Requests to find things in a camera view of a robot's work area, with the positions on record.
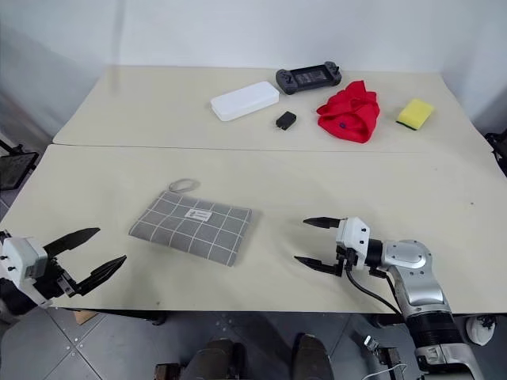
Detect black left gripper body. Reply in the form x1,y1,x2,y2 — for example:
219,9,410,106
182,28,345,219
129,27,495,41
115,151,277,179
34,256,81,301

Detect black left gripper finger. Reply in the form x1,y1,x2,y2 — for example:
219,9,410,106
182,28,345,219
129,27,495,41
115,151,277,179
71,254,128,297
42,226,101,260

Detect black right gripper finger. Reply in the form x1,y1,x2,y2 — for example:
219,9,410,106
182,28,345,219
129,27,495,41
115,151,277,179
293,255,342,277
303,215,341,231

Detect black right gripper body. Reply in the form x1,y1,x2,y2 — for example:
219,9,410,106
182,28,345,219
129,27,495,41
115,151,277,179
335,243,364,278

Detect grey checked pouch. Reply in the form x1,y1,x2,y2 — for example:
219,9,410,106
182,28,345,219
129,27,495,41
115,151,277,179
128,178,254,268

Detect small wooden block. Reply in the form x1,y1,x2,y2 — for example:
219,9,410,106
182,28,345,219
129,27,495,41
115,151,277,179
72,310,99,326

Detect black framed stand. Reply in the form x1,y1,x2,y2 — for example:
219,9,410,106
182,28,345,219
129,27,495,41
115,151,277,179
0,139,40,192

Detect small black charger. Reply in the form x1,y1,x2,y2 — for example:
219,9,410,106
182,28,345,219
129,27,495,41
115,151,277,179
274,111,299,130

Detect red cloth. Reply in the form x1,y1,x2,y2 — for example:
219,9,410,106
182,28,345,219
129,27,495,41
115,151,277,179
315,80,382,145

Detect dark rounded shape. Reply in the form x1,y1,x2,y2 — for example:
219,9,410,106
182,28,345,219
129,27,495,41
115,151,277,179
185,338,246,380

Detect yellow sponge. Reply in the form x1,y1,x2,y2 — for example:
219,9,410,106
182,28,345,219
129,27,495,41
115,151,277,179
395,98,436,131

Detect white plastic box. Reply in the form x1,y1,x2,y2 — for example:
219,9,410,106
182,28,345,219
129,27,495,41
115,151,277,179
209,81,280,122

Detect black handheld game controller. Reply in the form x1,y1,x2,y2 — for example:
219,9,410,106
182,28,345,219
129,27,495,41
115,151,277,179
275,60,344,97

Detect white round device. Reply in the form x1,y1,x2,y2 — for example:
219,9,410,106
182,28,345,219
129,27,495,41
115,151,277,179
464,315,497,346

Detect dark tripod equipment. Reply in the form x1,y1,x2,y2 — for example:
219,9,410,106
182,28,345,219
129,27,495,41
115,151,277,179
484,130,507,177

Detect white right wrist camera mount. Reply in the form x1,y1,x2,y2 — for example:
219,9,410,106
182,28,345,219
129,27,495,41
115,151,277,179
335,215,373,271

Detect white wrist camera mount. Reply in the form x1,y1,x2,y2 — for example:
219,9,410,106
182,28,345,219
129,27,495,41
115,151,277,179
335,215,373,271
0,236,49,308

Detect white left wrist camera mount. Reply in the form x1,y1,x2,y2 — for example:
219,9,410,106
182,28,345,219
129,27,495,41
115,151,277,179
0,236,49,308

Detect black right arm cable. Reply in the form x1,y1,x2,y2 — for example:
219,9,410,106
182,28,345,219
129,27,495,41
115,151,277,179
343,268,406,316

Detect thin white cable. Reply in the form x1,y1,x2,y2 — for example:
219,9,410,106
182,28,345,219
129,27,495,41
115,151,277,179
366,363,409,380

